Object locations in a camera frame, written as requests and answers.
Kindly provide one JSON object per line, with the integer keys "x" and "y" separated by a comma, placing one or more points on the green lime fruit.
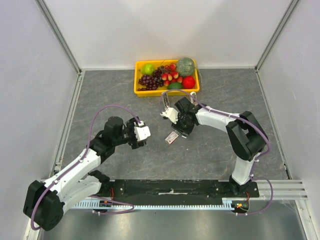
{"x": 174, "y": 86}

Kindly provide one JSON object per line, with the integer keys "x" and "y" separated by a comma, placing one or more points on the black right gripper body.
{"x": 180, "y": 128}

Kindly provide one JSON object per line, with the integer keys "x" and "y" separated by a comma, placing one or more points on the dark purple grape bunch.
{"x": 150, "y": 82}

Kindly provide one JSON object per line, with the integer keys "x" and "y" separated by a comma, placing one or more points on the green white stapler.
{"x": 165, "y": 101}

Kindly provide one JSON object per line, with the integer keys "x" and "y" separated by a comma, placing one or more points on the green netted melon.
{"x": 185, "y": 67}

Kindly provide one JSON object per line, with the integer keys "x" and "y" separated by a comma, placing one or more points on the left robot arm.
{"x": 46, "y": 202}

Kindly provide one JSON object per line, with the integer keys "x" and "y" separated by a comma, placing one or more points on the aluminium frame rail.
{"x": 278, "y": 189}

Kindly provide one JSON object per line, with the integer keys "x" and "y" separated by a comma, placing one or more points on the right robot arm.
{"x": 246, "y": 136}

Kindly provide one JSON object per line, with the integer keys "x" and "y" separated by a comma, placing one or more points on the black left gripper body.
{"x": 128, "y": 136}

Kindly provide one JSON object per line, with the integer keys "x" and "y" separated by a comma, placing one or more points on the green pear fruit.
{"x": 147, "y": 69}

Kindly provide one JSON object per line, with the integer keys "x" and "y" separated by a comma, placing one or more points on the yellow plastic tray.
{"x": 160, "y": 90}

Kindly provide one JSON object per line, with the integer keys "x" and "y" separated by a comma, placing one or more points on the red white staple box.
{"x": 172, "y": 137}

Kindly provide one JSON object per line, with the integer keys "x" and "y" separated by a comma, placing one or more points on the grey slotted cable duct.
{"x": 99, "y": 205}

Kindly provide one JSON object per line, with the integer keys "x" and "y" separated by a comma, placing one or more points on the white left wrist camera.
{"x": 142, "y": 131}

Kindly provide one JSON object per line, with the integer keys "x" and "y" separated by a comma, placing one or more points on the red strawberry cluster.
{"x": 169, "y": 74}

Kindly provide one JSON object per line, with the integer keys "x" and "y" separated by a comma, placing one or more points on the white rectangular case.
{"x": 193, "y": 98}

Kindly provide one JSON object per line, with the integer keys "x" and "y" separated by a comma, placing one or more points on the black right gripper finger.
{"x": 175, "y": 129}
{"x": 185, "y": 134}

